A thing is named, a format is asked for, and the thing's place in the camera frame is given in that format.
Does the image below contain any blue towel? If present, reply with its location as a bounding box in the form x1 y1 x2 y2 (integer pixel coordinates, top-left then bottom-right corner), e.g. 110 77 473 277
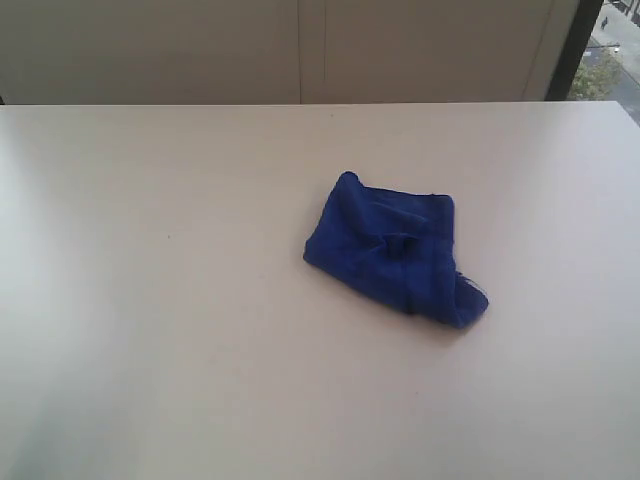
303 171 489 329

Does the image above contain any black window frame post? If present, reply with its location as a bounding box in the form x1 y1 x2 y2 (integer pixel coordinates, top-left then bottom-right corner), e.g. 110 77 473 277
544 0 604 101

